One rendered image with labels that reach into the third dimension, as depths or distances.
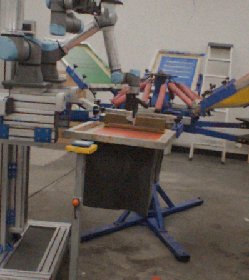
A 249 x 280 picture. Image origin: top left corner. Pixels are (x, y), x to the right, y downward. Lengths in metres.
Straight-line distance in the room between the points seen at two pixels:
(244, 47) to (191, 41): 0.82
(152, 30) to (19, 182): 4.91
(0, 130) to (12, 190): 0.45
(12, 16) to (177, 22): 5.11
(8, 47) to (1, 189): 0.88
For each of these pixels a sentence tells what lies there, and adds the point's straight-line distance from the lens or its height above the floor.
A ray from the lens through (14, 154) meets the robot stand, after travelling 2.69.
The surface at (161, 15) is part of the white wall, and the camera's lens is 7.24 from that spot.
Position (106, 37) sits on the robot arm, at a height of 1.54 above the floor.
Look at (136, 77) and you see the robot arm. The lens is 2.91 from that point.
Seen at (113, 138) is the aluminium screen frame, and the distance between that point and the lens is 2.49.
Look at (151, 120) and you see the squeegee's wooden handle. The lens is 2.93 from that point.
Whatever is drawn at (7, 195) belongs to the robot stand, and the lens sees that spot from 2.75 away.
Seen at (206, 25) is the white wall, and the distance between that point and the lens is 7.14.
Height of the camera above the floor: 1.42
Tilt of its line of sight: 10 degrees down
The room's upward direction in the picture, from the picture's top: 5 degrees clockwise
